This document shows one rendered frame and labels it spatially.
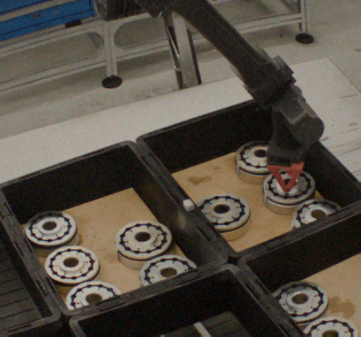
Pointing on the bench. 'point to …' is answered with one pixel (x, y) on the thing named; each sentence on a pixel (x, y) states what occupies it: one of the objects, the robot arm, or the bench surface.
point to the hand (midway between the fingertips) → (288, 180)
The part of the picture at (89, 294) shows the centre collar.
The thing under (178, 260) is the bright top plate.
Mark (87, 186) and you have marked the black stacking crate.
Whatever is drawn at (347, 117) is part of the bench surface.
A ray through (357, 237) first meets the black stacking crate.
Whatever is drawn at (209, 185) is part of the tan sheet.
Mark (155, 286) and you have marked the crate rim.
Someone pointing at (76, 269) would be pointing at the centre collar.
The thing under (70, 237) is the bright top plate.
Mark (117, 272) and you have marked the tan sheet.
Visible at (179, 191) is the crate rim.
